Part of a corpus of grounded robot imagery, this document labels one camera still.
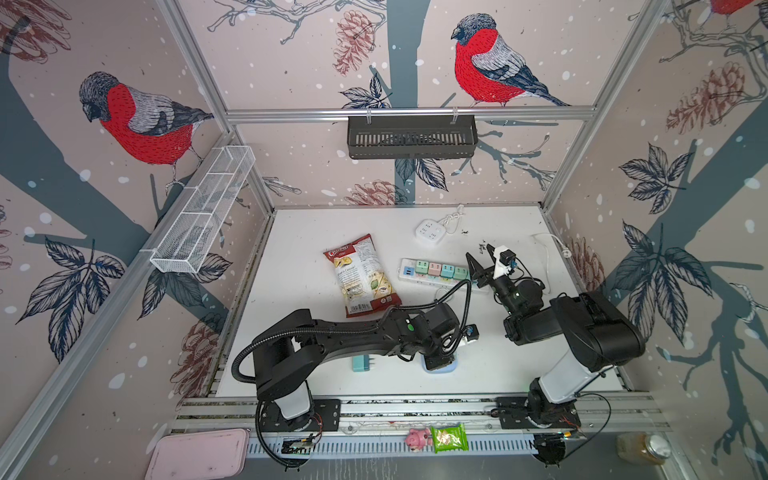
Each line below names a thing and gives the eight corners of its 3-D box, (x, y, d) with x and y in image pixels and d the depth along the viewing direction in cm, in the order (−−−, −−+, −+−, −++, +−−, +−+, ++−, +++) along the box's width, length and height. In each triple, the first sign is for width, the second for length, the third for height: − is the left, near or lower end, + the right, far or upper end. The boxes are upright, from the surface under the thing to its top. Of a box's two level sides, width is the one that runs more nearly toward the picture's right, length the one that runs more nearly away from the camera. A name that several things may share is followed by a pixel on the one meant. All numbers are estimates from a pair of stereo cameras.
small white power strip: (408, 234, 114) (408, 230, 112) (426, 219, 119) (427, 214, 117) (431, 250, 109) (431, 246, 107) (449, 233, 114) (449, 229, 112)
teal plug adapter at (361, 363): (352, 371, 83) (351, 369, 81) (353, 357, 85) (352, 354, 83) (374, 371, 82) (373, 368, 81) (374, 357, 85) (374, 354, 83)
